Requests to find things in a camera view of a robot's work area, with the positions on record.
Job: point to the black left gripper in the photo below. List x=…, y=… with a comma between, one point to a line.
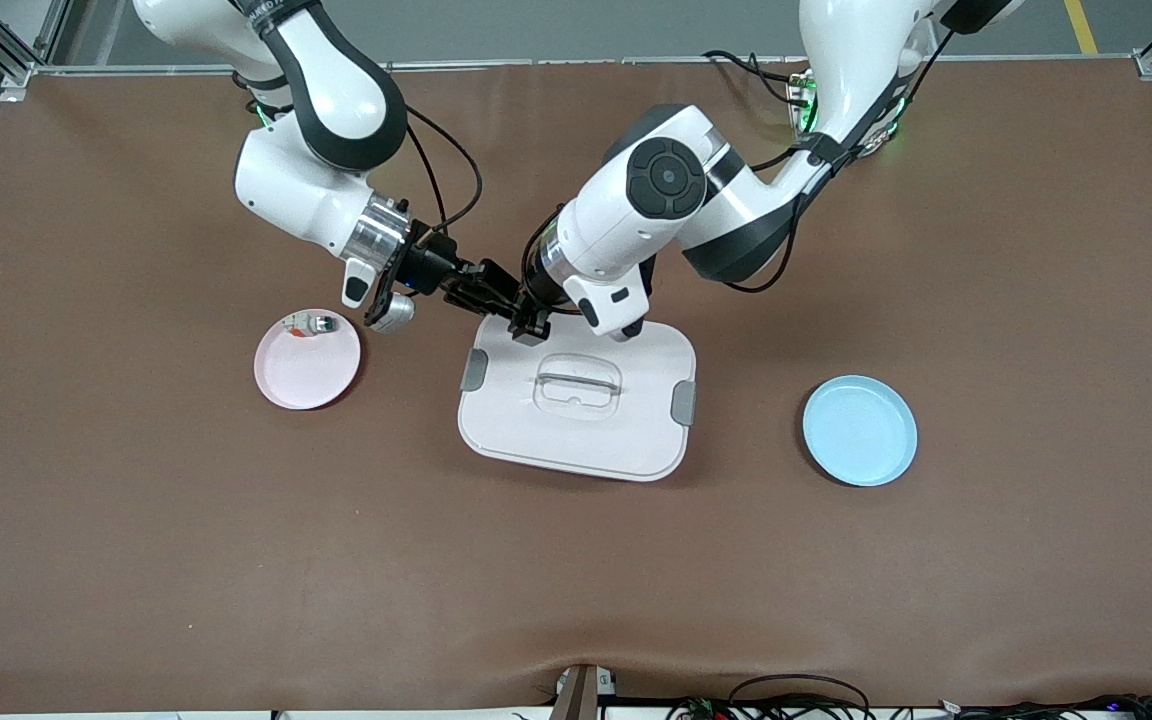
x=537, y=291

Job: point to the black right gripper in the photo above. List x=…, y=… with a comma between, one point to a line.
x=428, y=268

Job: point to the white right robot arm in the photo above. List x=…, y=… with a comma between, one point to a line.
x=336, y=90

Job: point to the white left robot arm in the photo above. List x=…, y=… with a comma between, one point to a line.
x=666, y=180

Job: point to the grey box latch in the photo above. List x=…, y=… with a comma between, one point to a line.
x=474, y=370
x=683, y=403

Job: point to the white lidded storage box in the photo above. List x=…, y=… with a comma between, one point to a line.
x=576, y=440

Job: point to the pink round plate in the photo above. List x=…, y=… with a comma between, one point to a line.
x=306, y=375

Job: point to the brown table mat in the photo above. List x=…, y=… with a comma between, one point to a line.
x=576, y=580

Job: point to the light blue round plate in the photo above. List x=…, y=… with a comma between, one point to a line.
x=859, y=430

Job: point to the silver table edge rail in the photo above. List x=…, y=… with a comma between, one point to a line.
x=536, y=64

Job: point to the camera stand post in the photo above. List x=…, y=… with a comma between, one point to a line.
x=584, y=695

